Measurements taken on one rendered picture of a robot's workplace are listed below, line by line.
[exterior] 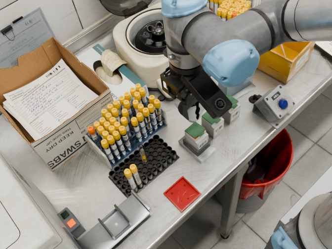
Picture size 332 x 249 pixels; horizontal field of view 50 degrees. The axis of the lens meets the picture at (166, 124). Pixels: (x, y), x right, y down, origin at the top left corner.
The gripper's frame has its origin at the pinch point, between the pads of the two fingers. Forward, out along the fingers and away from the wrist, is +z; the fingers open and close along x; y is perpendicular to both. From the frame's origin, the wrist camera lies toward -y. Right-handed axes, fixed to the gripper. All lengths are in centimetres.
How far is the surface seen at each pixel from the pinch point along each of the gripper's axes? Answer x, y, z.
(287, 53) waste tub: -43.3, 3.3, 12.4
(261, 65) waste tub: -32.5, 5.0, 10.7
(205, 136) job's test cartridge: -1.0, -2.2, 6.2
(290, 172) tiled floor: -57, -9, 101
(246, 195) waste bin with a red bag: -18, -8, 66
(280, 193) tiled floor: -44, -13, 101
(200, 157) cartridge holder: 2.2, -3.3, 11.8
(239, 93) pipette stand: -21.0, 3.6, 12.2
